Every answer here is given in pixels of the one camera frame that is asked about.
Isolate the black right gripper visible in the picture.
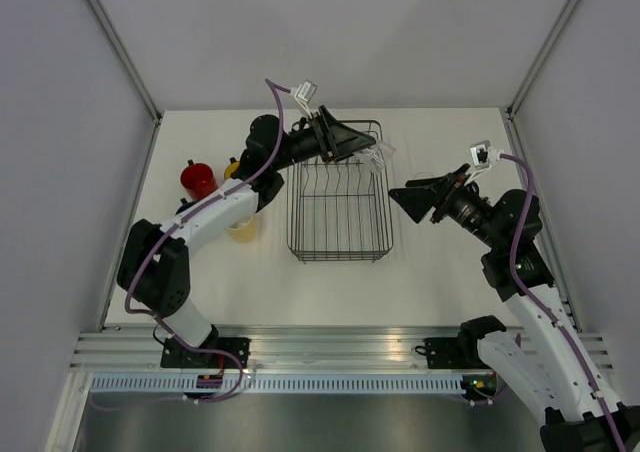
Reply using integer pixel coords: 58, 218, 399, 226
388, 163, 504, 249

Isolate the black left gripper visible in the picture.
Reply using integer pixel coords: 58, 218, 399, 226
272, 106, 376, 171

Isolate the clear glass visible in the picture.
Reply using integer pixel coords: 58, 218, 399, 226
354, 141, 396, 174
412, 171, 438, 185

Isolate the yellow mug black handle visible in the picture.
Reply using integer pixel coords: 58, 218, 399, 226
224, 157, 240, 180

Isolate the pale yellow mug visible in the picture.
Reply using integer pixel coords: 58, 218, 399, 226
226, 215, 257, 243

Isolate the red mug black handle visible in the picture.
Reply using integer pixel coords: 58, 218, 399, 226
180, 159, 219, 201

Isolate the blue mug black handle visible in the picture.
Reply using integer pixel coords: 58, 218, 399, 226
176, 198, 196, 214

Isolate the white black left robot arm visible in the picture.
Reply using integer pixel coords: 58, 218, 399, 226
116, 107, 376, 368

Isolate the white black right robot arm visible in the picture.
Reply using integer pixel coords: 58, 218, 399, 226
389, 165, 639, 451

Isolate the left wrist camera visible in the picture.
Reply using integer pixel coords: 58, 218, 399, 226
289, 80, 317, 118

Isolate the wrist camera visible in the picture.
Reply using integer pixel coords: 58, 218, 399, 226
465, 140, 504, 182
289, 80, 317, 118

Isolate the black wire dish rack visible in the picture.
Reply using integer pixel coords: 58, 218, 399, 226
286, 120, 394, 263

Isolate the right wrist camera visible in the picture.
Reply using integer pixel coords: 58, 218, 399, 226
465, 140, 504, 182

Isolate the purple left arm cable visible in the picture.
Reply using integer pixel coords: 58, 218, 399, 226
89, 78, 301, 413

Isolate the aluminium mounting rail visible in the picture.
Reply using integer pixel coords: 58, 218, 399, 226
69, 324, 615, 373

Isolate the white slotted cable duct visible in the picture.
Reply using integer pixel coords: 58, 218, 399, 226
91, 373, 464, 395

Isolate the right aluminium frame post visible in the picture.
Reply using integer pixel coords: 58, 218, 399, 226
504, 0, 584, 120

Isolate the aluminium frame post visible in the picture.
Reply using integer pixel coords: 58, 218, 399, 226
504, 0, 584, 120
83, 0, 163, 124

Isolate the left aluminium frame post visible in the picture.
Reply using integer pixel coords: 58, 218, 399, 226
83, 0, 163, 124

